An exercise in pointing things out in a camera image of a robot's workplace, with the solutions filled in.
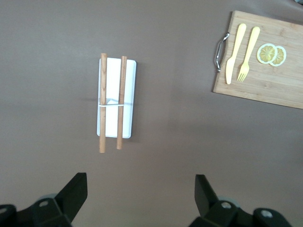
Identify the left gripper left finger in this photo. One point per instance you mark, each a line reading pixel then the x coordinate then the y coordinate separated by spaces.
pixel 68 205

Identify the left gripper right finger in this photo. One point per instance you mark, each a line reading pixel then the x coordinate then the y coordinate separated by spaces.
pixel 210 210

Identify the wooden rack rod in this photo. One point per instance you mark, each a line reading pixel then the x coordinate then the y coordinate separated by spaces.
pixel 122 82
pixel 103 82

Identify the white rack tray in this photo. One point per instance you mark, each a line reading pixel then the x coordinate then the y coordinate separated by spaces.
pixel 113 78

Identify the bamboo cutting board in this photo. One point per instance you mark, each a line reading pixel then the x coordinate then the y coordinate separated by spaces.
pixel 272 82

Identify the yellow plastic knife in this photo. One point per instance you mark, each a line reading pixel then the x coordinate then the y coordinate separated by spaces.
pixel 235 49

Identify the lemon slice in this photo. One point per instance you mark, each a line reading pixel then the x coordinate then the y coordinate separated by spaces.
pixel 281 58
pixel 266 54

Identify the yellow plastic fork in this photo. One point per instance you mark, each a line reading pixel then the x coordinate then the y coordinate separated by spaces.
pixel 251 47

